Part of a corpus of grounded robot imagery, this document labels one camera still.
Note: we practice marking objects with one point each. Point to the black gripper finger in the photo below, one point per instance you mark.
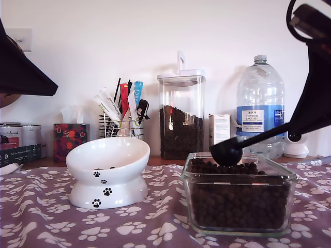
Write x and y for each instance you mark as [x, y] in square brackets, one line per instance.
[18, 72]
[318, 98]

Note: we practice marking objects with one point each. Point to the black plastic measuring spoon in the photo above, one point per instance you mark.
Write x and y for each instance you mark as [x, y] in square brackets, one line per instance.
[227, 155]

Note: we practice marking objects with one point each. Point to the white ceramic paw-print cat bowl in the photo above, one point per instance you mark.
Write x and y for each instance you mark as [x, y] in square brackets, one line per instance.
[108, 155]

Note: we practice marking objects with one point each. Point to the large clear blue-labelled water bottle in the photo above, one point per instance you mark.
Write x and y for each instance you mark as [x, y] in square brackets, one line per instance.
[261, 90]

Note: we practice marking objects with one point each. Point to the white tin with red label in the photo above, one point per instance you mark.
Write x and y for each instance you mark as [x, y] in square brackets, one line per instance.
[11, 134]

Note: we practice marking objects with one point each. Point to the plain white tin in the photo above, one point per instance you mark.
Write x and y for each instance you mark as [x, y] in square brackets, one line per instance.
[32, 134]

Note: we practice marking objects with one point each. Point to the white paper tissue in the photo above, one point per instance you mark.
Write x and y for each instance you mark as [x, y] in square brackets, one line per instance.
[72, 115]

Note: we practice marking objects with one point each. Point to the dark green flat box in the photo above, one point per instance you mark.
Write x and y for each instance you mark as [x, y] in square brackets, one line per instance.
[20, 155]

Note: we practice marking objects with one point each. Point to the floral red tissue box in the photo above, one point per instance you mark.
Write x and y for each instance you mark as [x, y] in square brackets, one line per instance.
[69, 142]

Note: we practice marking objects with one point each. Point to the white sachet with green print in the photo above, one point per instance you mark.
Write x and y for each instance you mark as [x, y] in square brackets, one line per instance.
[104, 108]

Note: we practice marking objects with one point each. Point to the white sachet with dark text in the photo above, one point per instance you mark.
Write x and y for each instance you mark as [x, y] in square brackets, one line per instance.
[110, 100]

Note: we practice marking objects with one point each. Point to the small white object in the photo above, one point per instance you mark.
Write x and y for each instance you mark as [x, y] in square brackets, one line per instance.
[9, 168]

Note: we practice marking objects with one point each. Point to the thin black stick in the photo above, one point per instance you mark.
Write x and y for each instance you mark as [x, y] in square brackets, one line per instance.
[117, 89]

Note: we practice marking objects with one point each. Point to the small white printed carton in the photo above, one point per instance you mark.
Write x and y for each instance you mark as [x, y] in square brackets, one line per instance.
[221, 129]

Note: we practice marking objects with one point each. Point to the red sachet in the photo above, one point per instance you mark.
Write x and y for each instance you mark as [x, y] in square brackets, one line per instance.
[125, 100]

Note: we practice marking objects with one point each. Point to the plain white sachet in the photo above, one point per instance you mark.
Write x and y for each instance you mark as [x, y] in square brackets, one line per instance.
[132, 106]

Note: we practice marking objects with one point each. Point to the blue sachet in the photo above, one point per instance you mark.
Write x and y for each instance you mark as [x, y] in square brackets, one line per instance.
[138, 93]

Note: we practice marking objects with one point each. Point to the black plastic clip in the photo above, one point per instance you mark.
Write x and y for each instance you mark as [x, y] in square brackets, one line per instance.
[142, 106]

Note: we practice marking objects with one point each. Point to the tall clear white-lidded storage jar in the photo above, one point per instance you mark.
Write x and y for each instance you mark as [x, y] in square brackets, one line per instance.
[181, 90]

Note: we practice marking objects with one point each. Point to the purple paw-print cloth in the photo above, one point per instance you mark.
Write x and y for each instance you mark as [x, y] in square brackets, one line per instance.
[38, 219]

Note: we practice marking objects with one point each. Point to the square clear glass container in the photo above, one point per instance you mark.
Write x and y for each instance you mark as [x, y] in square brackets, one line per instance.
[186, 180]

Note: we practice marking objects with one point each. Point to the white wall light switch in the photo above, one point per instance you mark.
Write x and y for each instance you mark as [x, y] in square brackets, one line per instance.
[27, 36]

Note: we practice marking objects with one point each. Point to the small white round camera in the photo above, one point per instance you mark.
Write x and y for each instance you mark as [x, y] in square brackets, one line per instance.
[294, 149]

